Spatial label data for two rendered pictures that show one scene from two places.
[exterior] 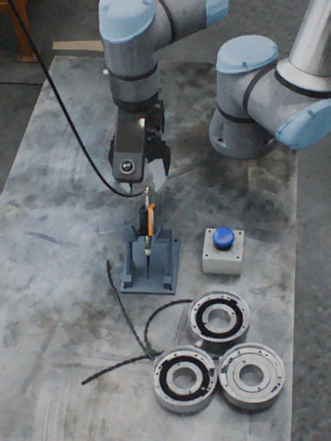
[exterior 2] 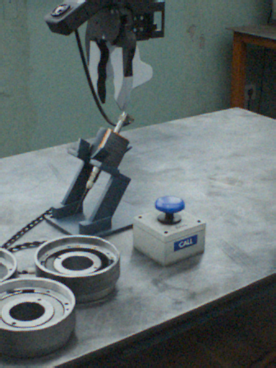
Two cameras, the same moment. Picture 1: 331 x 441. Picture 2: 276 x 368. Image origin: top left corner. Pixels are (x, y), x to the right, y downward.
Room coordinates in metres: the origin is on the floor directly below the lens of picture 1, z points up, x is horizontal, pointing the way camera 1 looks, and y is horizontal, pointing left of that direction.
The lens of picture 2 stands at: (0.19, -0.59, 1.22)
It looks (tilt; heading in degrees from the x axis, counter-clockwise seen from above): 22 degrees down; 42
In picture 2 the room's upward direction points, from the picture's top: straight up
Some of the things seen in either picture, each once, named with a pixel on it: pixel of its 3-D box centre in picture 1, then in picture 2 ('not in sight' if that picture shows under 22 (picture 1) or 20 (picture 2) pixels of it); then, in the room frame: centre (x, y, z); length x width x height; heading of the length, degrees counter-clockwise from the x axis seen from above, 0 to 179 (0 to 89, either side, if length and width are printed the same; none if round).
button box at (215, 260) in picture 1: (223, 249); (172, 232); (0.80, -0.10, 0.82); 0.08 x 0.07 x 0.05; 168
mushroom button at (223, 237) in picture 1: (223, 242); (169, 216); (0.79, -0.10, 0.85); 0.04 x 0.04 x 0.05
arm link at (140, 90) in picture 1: (131, 77); not in sight; (0.84, 0.03, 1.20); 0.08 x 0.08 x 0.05
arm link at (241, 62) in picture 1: (248, 74); not in sight; (1.12, -0.19, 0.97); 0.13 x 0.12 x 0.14; 31
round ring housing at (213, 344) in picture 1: (219, 320); (77, 269); (0.65, -0.08, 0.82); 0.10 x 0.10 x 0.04
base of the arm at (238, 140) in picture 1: (244, 117); not in sight; (1.13, -0.18, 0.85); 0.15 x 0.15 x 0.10
